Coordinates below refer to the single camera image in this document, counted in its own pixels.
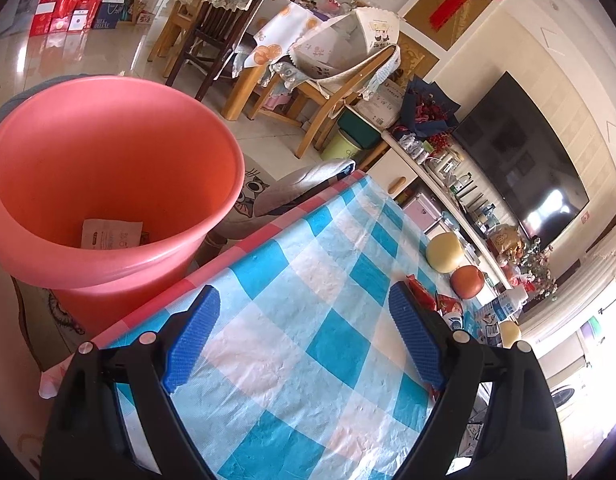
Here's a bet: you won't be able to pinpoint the white television cabinet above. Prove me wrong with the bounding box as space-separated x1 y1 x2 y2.
383 127 519 301

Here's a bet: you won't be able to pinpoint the dark blue flower bouquet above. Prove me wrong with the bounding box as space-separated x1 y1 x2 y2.
400 76 461 140

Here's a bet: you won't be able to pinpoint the red and white packet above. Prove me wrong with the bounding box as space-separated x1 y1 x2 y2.
435 294 464 331

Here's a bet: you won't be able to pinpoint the table with orange-print cloth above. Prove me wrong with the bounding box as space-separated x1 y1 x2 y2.
223 0 321 121

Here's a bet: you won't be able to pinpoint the blue-grey round seat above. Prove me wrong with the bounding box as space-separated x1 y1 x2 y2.
0 74 88 128

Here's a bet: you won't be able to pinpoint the red gift bags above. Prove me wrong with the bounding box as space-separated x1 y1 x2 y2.
30 0 103 36

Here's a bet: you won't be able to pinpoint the large yellow round fruit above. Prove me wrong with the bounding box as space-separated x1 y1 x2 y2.
426 232 465 274

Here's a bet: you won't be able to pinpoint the blue checkered tablecloth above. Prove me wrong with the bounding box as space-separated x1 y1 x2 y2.
40 170 494 480

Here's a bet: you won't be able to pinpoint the blue cardboard box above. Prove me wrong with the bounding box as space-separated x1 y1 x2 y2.
92 2 127 29

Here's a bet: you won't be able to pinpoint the pink plastic bucket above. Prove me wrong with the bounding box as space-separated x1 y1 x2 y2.
0 76 246 338

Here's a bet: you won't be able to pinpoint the gold wall panel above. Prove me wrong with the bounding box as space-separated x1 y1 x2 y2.
403 0 494 52

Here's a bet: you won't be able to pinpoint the dark wooden chair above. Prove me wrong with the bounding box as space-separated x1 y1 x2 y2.
165 0 289 102

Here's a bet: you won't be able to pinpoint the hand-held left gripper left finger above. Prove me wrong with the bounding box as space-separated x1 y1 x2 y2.
40 285 223 480

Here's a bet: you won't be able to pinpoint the grey seat cushion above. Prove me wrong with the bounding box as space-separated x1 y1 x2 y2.
253 159 356 218

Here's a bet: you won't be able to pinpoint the blue and white carton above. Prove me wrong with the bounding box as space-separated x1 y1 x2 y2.
475 292 530 328

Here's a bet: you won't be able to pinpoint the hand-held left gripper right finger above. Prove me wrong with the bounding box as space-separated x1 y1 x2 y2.
389 282 569 480

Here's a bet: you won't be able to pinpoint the pink storage case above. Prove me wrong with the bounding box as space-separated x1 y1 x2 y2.
400 192 443 233

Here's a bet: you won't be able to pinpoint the light wooden chair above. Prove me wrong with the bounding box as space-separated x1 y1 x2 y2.
148 0 201 63

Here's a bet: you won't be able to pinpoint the dried flower bunch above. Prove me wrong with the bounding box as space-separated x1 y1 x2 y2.
518 245 560 302

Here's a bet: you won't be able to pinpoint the red-orange round fruit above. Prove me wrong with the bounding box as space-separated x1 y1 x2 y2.
450 265 486 301

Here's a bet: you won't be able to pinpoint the wooden chair with cream cover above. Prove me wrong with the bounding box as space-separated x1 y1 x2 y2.
223 7 401 158

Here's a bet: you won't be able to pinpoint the white curtain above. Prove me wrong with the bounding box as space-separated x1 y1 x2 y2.
518 230 616 361

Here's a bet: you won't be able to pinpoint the white paper packet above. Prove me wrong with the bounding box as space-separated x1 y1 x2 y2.
80 219 143 250

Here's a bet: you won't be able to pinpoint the red crumpled snack wrapper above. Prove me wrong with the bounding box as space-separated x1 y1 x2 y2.
407 275 439 313

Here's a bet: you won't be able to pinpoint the white washing machine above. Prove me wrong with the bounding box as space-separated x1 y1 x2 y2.
550 382 589 426

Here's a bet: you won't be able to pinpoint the green trash bin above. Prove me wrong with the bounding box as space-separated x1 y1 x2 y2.
320 109 383 162

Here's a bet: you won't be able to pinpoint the black flat television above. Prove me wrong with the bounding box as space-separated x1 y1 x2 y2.
453 71 590 251

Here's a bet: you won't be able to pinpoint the cat print rug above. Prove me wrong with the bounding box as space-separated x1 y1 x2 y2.
223 160 281 221

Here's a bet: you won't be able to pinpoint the white printed sack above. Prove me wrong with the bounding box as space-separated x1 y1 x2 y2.
358 82 406 128

